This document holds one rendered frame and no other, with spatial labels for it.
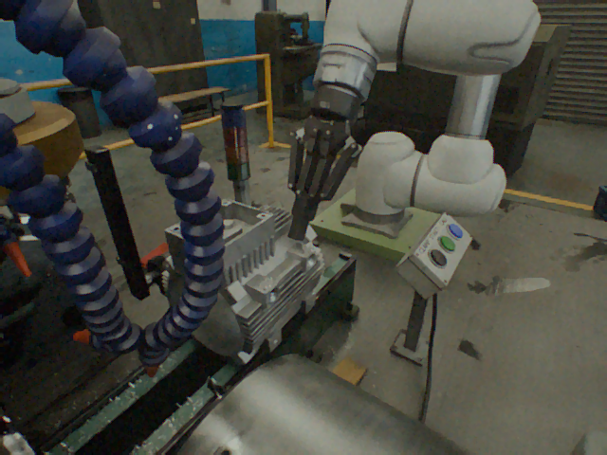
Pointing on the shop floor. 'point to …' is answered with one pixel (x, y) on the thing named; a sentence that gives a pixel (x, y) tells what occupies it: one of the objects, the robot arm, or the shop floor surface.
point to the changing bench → (197, 97)
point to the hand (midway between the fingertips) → (302, 218)
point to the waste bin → (89, 121)
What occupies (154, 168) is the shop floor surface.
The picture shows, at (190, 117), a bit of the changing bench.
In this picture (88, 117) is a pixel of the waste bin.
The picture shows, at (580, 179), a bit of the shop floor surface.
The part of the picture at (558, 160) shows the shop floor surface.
